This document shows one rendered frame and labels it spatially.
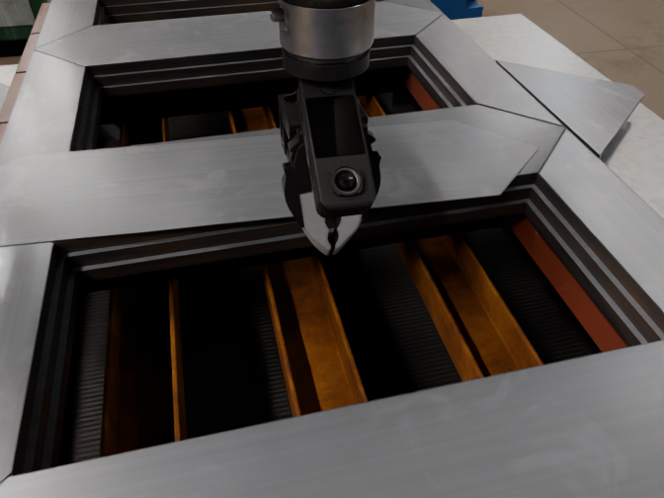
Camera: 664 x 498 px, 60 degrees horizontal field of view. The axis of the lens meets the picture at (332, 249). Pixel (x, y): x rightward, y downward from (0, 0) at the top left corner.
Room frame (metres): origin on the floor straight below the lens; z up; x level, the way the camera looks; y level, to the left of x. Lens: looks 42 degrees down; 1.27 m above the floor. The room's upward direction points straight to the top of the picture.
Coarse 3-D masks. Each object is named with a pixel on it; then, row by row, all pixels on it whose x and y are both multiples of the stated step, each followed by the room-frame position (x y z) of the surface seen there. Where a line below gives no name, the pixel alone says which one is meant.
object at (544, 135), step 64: (128, 0) 1.23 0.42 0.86; (192, 0) 1.26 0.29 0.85; (256, 0) 1.29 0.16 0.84; (128, 64) 0.91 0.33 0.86; (192, 64) 0.93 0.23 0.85; (256, 64) 0.95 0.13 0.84; (384, 64) 1.00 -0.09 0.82; (512, 128) 0.70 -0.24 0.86; (512, 192) 0.58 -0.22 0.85; (64, 256) 0.46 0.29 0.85; (128, 256) 0.47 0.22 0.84; (192, 256) 0.48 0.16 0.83; (576, 256) 0.48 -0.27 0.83; (64, 320) 0.38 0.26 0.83; (640, 320) 0.37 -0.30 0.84; (64, 384) 0.31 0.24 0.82
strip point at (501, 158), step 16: (464, 128) 0.70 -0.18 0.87; (480, 128) 0.70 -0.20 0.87; (480, 144) 0.66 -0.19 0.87; (496, 144) 0.66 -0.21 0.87; (512, 144) 0.66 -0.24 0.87; (528, 144) 0.66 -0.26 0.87; (480, 160) 0.62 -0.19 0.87; (496, 160) 0.62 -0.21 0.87; (512, 160) 0.62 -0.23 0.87; (528, 160) 0.62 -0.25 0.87; (496, 176) 0.58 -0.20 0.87; (512, 176) 0.58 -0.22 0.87; (496, 192) 0.55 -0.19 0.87
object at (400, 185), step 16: (368, 128) 0.70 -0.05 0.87; (384, 128) 0.70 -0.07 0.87; (384, 144) 0.66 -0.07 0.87; (400, 144) 0.66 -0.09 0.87; (384, 160) 0.62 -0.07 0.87; (400, 160) 0.62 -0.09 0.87; (384, 176) 0.58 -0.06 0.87; (400, 176) 0.58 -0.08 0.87; (416, 176) 0.58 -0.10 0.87; (384, 192) 0.55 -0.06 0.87; (400, 192) 0.55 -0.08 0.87; (416, 192) 0.55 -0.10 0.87
